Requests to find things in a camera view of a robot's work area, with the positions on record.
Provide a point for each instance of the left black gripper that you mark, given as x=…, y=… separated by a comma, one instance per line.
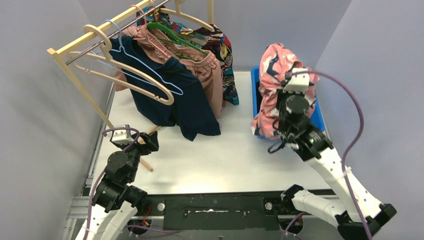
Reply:
x=149, y=141

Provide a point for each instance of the navy blue shorts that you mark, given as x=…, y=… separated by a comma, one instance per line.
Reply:
x=190, y=111

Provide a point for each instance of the light blue wire hanger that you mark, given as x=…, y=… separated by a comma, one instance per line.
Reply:
x=145, y=66

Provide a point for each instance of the beige wooden hanger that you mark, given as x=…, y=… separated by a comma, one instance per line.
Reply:
x=106, y=58

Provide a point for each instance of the pink shark print shorts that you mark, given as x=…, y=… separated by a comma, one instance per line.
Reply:
x=275, y=62

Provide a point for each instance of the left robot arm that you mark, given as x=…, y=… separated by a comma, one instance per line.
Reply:
x=113, y=200

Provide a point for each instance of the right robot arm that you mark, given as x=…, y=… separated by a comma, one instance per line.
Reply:
x=357, y=210

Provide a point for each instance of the dusty pink shorts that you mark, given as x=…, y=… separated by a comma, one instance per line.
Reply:
x=206, y=67

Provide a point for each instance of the green plastic hanger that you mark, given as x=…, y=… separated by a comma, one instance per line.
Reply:
x=173, y=37

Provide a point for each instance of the colourful comic print shorts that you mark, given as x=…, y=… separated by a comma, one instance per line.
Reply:
x=216, y=42

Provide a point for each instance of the beige hanger at back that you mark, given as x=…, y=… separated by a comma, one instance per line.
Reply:
x=178, y=12

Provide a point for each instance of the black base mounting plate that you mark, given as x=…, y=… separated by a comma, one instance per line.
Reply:
x=216, y=211

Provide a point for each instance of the metal hanging rod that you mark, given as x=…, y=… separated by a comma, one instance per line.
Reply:
x=131, y=12

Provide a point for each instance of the blue plastic bin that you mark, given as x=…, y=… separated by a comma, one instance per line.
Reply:
x=256, y=96

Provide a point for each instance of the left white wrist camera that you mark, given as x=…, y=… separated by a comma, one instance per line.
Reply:
x=121, y=135

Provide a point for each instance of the aluminium table frame rail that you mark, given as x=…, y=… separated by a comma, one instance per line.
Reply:
x=79, y=206

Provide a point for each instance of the wooden clothes rack frame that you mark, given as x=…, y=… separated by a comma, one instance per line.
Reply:
x=61, y=59

